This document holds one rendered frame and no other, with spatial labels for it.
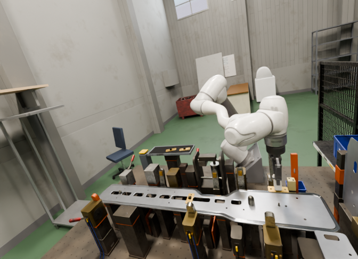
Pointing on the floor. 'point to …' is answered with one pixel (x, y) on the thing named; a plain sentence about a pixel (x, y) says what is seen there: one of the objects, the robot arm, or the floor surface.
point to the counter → (239, 97)
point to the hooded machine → (265, 83)
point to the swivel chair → (119, 150)
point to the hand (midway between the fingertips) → (277, 182)
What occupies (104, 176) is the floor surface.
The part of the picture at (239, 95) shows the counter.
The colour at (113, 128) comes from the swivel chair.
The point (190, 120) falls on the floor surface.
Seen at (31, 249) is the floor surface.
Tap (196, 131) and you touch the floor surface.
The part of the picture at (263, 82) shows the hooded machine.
